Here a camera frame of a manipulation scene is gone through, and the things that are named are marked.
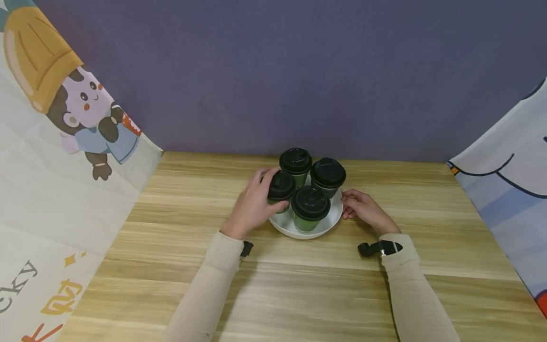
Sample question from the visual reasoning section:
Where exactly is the white round plate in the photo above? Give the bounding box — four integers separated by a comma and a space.
268, 187, 344, 240

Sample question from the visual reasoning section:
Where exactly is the green cup with black lid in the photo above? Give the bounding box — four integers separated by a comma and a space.
279, 148, 313, 189
310, 157, 347, 199
267, 170, 296, 214
291, 185, 331, 232

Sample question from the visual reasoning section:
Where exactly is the person's left forearm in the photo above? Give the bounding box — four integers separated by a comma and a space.
160, 231, 245, 342

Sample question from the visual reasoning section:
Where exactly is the person's right hand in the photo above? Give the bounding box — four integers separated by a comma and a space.
340, 190, 402, 237

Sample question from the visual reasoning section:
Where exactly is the person's right forearm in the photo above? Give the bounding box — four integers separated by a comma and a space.
378, 233, 462, 342

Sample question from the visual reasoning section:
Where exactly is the person's left hand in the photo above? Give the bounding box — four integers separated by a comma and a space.
220, 167, 291, 240

